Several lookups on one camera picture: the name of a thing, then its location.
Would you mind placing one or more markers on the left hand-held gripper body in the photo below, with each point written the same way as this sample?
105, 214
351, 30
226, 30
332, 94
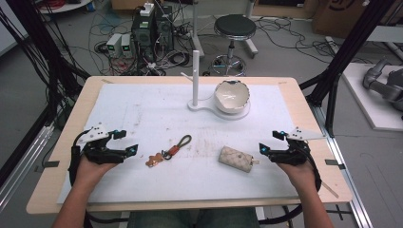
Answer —
101, 155

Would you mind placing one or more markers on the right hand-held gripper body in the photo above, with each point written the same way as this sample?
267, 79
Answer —
294, 155

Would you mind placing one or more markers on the beige quilted key pouch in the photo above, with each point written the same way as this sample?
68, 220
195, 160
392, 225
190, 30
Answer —
236, 158

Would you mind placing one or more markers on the white eggshell-shaped bowl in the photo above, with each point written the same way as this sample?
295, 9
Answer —
231, 95

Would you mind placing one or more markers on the white key hook stand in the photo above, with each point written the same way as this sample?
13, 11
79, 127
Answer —
195, 79

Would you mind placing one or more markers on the person's left hand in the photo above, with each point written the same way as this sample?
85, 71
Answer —
92, 172

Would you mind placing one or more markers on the person's right hand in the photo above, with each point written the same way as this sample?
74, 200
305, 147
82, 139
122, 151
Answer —
301, 175

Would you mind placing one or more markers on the white table mat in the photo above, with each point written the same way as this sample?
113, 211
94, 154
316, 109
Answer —
158, 180

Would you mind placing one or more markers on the black tape piece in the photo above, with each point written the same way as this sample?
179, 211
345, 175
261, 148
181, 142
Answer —
334, 163
51, 164

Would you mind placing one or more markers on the white platform board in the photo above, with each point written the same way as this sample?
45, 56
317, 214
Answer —
364, 104

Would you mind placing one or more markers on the silver power supply box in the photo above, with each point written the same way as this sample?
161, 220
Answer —
126, 46
114, 44

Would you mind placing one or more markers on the person's legs in jeans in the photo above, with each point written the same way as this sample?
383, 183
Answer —
190, 218

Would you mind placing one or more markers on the black computer tower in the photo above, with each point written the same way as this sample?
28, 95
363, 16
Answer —
164, 28
144, 34

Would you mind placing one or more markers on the black round stool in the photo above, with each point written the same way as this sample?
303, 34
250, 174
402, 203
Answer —
235, 27

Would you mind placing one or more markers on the white power adapter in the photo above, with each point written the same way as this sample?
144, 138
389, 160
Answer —
147, 9

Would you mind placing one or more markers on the brown cardboard box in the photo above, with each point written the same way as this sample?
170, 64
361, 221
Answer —
342, 15

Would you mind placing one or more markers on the round white table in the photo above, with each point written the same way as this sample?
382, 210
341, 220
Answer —
68, 7

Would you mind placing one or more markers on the aluminium rail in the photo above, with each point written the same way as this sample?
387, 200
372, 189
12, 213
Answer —
22, 167
347, 171

